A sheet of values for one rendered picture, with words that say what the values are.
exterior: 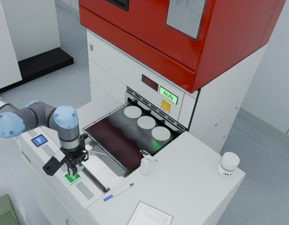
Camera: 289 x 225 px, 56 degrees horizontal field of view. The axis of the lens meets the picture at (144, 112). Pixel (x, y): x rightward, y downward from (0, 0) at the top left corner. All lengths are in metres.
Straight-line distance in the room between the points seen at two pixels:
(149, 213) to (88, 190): 0.26
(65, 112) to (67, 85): 2.28
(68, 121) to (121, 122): 0.61
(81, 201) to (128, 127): 0.50
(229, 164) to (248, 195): 1.31
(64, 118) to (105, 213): 0.41
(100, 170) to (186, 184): 0.40
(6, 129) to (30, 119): 0.08
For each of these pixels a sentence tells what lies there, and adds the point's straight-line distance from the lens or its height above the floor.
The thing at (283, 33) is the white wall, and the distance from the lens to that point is 2.64.
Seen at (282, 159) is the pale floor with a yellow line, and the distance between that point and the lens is 2.91.
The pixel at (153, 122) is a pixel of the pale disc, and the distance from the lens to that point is 1.51.
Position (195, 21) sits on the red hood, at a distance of 1.07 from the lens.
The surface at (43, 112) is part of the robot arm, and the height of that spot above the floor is 1.31.
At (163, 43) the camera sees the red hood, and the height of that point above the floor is 1.38.
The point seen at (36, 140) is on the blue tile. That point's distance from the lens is 1.36.
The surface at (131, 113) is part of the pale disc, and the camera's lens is 1.54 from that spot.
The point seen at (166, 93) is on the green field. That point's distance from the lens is 1.38.
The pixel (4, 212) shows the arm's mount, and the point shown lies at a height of 1.04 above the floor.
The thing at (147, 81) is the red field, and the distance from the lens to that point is 1.45.
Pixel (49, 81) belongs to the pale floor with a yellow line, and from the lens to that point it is 3.31.
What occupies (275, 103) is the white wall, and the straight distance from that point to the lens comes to 2.90.
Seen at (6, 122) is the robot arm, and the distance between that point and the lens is 0.88.
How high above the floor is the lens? 1.96
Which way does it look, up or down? 43 degrees down
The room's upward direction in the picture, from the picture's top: 7 degrees clockwise
